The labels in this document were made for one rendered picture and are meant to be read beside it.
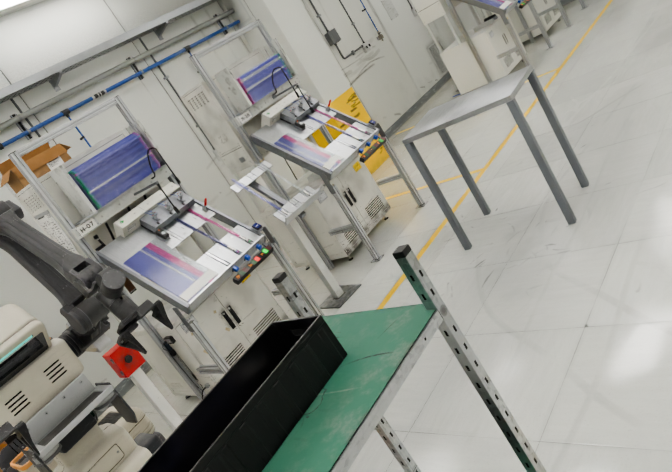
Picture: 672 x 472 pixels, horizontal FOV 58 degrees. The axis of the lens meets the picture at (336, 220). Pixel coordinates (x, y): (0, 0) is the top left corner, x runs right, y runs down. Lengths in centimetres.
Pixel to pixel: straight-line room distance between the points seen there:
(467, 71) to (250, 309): 453
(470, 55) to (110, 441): 623
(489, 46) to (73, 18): 433
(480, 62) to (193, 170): 353
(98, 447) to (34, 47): 419
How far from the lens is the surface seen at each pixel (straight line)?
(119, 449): 204
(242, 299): 395
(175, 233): 380
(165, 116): 595
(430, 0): 742
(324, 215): 450
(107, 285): 163
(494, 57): 733
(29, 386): 193
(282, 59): 498
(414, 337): 124
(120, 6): 622
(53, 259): 178
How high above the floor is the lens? 154
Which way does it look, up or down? 15 degrees down
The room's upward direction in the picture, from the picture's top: 33 degrees counter-clockwise
